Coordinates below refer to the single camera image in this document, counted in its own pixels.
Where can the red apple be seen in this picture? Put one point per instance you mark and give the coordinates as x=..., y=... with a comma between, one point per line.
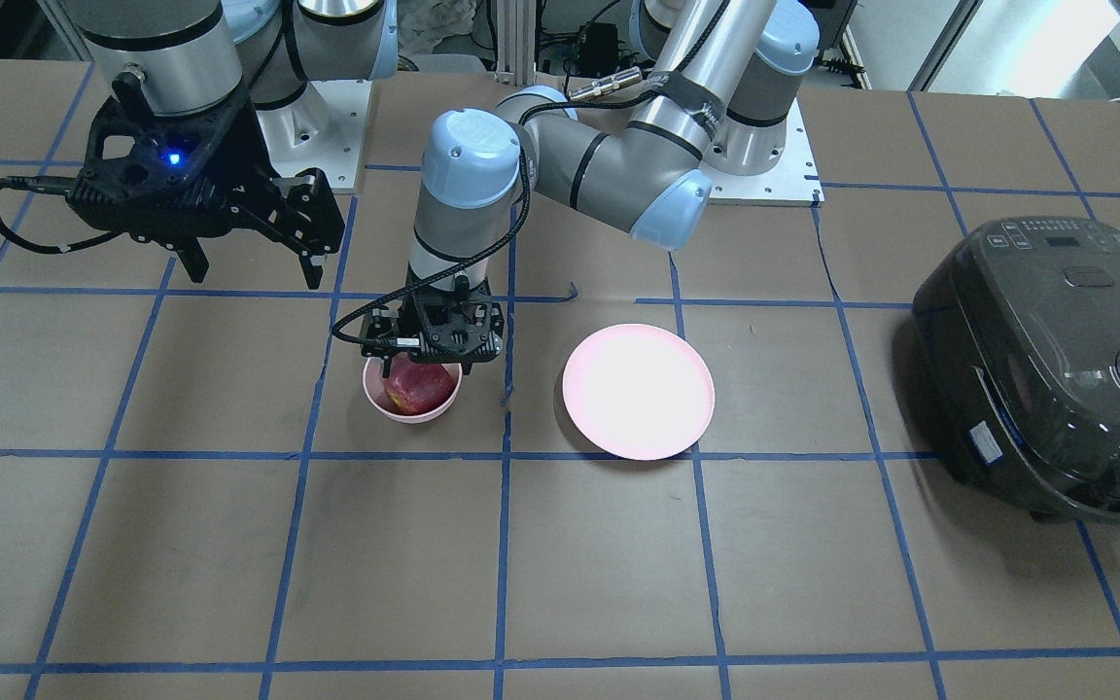
x=417, y=389

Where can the dark grey rice cooker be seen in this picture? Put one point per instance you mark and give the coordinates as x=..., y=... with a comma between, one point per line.
x=1020, y=329

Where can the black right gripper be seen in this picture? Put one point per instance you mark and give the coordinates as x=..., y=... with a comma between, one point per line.
x=232, y=146

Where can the pink bowl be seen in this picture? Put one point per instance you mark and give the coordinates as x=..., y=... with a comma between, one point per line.
x=376, y=371

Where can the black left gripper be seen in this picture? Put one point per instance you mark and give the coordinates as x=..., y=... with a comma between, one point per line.
x=396, y=365

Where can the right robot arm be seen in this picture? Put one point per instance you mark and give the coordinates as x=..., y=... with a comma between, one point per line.
x=205, y=97

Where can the pink plate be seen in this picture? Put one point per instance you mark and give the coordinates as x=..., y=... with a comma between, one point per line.
x=638, y=391

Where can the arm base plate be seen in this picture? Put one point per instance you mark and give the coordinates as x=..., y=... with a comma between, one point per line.
x=327, y=126
x=764, y=164

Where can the aluminium frame post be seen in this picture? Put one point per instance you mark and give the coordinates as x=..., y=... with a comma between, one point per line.
x=516, y=47

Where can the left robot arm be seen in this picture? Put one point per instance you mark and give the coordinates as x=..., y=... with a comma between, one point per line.
x=725, y=75

